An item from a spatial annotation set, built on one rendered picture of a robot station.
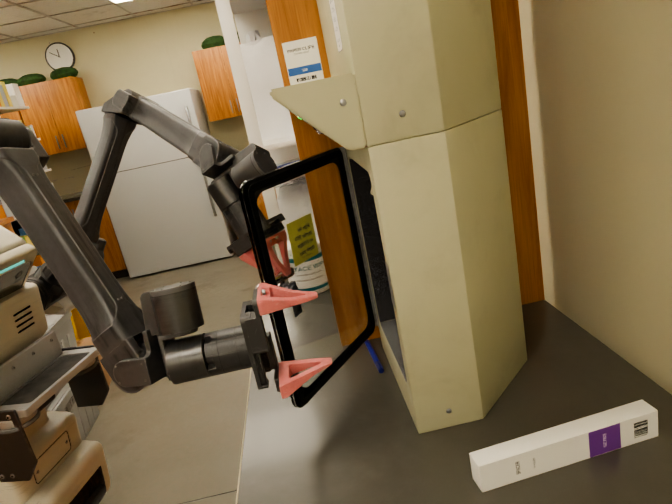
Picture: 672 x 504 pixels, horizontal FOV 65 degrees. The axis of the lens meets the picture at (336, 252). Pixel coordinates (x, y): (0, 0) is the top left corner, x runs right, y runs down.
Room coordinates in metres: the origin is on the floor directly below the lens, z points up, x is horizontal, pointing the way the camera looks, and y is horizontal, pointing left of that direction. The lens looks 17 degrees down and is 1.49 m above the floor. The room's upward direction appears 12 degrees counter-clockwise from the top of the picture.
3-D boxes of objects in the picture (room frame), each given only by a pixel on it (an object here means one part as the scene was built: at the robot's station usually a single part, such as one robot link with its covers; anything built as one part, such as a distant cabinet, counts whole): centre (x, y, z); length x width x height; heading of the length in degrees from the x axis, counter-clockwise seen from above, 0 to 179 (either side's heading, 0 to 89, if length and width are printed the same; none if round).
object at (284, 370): (0.64, 0.08, 1.17); 0.09 x 0.07 x 0.07; 93
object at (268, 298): (0.64, 0.08, 1.24); 0.09 x 0.07 x 0.07; 93
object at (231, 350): (0.63, 0.15, 1.20); 0.07 x 0.07 x 0.10; 3
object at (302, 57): (0.83, -0.01, 1.54); 0.05 x 0.05 x 0.06; 88
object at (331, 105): (0.89, -0.01, 1.46); 0.32 x 0.12 x 0.10; 3
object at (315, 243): (0.92, 0.04, 1.19); 0.30 x 0.01 x 0.40; 146
